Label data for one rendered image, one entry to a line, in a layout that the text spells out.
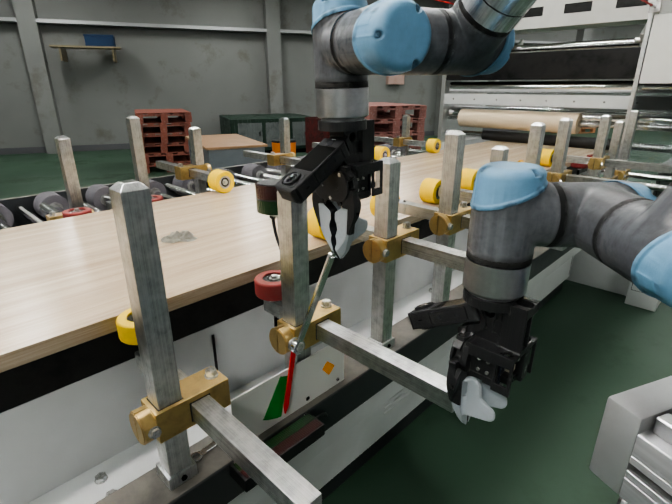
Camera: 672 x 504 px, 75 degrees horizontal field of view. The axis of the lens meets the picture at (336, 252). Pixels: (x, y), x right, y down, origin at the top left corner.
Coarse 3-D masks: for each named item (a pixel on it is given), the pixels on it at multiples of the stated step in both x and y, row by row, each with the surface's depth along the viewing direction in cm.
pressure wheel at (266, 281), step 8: (264, 272) 89; (272, 272) 89; (280, 272) 89; (256, 280) 86; (264, 280) 86; (272, 280) 86; (280, 280) 86; (256, 288) 86; (264, 288) 84; (272, 288) 84; (280, 288) 84; (264, 296) 85; (272, 296) 84; (280, 296) 85
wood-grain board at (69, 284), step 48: (480, 144) 290; (240, 192) 159; (0, 240) 110; (48, 240) 110; (96, 240) 110; (240, 240) 110; (0, 288) 84; (48, 288) 84; (96, 288) 84; (192, 288) 84; (0, 336) 68; (48, 336) 68; (96, 336) 72
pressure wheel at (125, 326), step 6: (126, 312) 74; (120, 318) 72; (126, 318) 72; (132, 318) 72; (120, 324) 70; (126, 324) 70; (132, 324) 70; (120, 330) 70; (126, 330) 69; (132, 330) 69; (120, 336) 71; (126, 336) 70; (132, 336) 70; (126, 342) 70; (132, 342) 70
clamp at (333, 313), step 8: (320, 304) 84; (320, 312) 81; (328, 312) 81; (336, 312) 82; (280, 320) 78; (312, 320) 78; (320, 320) 80; (336, 320) 83; (272, 328) 77; (280, 328) 76; (288, 328) 76; (296, 328) 76; (312, 328) 78; (272, 336) 77; (280, 336) 75; (288, 336) 75; (296, 336) 76; (312, 336) 79; (272, 344) 78; (280, 344) 76; (312, 344) 80; (280, 352) 77
